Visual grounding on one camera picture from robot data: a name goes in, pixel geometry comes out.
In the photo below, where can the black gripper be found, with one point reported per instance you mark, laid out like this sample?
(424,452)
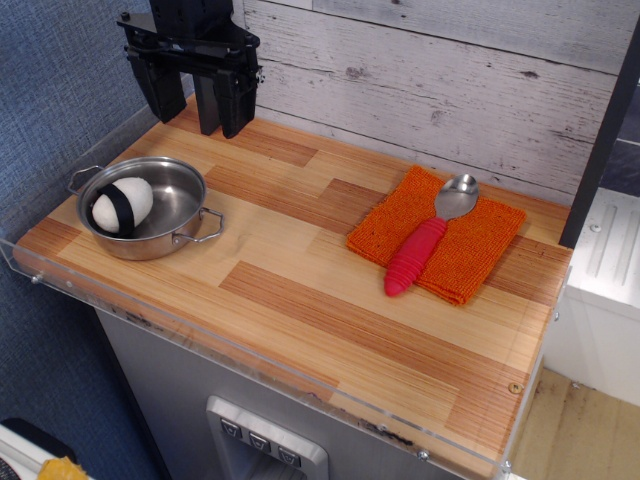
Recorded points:
(194,37)

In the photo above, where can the spoon with red handle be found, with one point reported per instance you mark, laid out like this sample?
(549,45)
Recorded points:
(456,198)

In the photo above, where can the orange knitted cloth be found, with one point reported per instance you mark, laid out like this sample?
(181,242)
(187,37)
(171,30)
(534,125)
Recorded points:
(466,255)

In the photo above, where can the stainless steel pot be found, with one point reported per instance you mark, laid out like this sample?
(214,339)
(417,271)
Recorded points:
(178,215)

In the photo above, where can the white plush sushi toy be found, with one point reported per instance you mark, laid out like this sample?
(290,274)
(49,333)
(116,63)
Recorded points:
(121,206)

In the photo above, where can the clear acrylic table guard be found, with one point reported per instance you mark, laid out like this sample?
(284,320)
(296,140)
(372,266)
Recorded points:
(281,298)

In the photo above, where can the grey toy fridge cabinet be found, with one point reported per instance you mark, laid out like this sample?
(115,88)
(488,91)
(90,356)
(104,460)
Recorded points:
(172,385)

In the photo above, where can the silver dispenser button panel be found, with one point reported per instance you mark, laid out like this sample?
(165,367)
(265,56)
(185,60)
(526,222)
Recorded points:
(252,447)

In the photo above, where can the yellow object at corner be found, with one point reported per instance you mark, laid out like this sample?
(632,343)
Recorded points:
(61,469)

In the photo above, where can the white toy sink unit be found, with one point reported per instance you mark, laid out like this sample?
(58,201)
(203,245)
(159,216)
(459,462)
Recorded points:
(593,337)

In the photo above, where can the dark right frame post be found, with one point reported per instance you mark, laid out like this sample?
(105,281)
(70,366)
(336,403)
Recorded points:
(613,118)

